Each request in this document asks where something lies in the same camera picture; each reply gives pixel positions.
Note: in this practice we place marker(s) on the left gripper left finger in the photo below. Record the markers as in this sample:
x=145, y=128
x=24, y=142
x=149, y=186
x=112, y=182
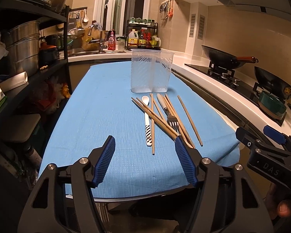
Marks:
x=87, y=173

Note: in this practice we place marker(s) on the black gas stove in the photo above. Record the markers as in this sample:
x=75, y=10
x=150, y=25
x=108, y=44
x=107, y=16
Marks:
x=227, y=78

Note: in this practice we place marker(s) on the steel sink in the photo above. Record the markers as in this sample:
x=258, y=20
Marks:
x=94, y=52

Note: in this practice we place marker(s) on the wooden chopstick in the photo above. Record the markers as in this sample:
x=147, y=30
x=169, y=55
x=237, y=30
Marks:
x=181, y=125
x=155, y=118
x=191, y=121
x=160, y=117
x=152, y=125
x=172, y=120

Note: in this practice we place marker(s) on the black wok red handle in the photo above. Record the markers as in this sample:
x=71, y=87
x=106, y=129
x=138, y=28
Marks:
x=226, y=60

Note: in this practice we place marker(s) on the black spice rack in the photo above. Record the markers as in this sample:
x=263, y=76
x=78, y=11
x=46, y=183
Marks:
x=147, y=31

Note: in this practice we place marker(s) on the stainless steel stock pot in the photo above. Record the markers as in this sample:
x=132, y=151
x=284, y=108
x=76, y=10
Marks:
x=22, y=45

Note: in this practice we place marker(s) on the hanging kitchen tools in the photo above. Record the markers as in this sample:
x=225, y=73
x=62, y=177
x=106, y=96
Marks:
x=166, y=9

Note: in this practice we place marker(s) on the blue table cloth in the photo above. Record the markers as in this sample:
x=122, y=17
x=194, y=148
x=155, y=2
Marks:
x=101, y=105

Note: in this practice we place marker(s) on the white striped ceramic spoon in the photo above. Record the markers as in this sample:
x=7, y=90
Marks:
x=145, y=100

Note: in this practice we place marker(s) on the green bowl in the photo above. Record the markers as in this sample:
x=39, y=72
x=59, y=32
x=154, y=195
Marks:
x=271, y=105

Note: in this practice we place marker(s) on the orange lidded pot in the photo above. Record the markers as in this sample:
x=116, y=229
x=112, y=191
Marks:
x=47, y=55

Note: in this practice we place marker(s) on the black shelving rack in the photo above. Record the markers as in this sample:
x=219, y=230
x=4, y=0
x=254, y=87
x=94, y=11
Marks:
x=23, y=17

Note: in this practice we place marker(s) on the white paper roll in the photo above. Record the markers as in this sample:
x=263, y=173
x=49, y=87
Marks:
x=14, y=82

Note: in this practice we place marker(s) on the white hanging ladle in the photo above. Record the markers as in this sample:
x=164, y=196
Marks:
x=85, y=18

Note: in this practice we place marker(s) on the person right hand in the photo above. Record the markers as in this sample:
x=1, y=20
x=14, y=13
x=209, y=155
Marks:
x=276, y=203

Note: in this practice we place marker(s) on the chrome sink faucet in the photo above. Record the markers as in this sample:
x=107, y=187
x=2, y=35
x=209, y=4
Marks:
x=96, y=38

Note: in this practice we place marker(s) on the pink dish soap bottle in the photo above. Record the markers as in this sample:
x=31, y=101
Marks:
x=111, y=40

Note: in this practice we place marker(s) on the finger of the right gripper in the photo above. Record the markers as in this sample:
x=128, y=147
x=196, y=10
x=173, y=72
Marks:
x=248, y=139
x=275, y=135

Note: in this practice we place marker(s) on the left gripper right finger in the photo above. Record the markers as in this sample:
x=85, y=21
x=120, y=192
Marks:
x=203, y=174

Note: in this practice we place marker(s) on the white handled metal fork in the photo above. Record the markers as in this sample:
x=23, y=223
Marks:
x=161, y=101

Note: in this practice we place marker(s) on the yellow oil bottle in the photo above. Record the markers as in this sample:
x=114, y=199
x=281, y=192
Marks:
x=133, y=39

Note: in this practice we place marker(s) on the clear plastic utensil holder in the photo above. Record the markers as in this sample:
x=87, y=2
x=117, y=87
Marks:
x=150, y=70

